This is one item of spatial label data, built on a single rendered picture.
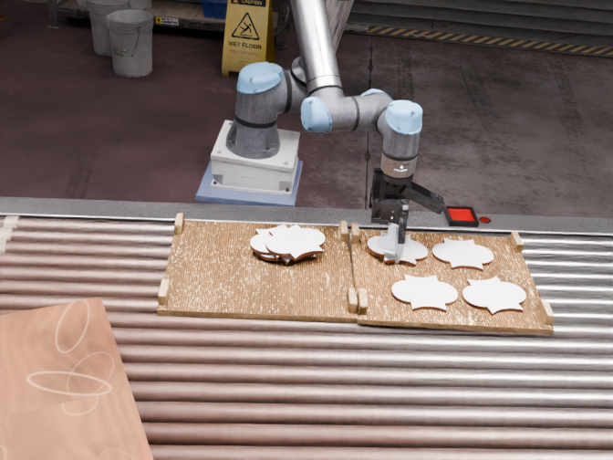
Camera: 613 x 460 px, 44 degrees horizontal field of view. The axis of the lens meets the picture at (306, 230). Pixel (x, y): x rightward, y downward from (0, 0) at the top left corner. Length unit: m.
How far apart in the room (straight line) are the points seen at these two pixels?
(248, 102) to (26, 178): 2.21
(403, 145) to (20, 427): 0.91
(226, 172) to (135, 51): 3.16
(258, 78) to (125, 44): 3.22
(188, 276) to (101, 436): 0.57
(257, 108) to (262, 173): 0.18
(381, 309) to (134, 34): 3.79
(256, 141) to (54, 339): 0.91
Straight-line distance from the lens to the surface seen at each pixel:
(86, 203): 1.99
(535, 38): 6.50
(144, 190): 3.89
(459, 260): 1.79
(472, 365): 1.57
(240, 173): 2.10
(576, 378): 1.60
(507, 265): 1.83
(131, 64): 5.23
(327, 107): 1.63
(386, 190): 1.69
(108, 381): 1.28
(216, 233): 1.81
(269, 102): 2.04
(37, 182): 4.02
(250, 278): 1.66
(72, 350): 1.35
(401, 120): 1.59
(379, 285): 1.68
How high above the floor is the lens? 1.92
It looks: 32 degrees down
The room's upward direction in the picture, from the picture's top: 5 degrees clockwise
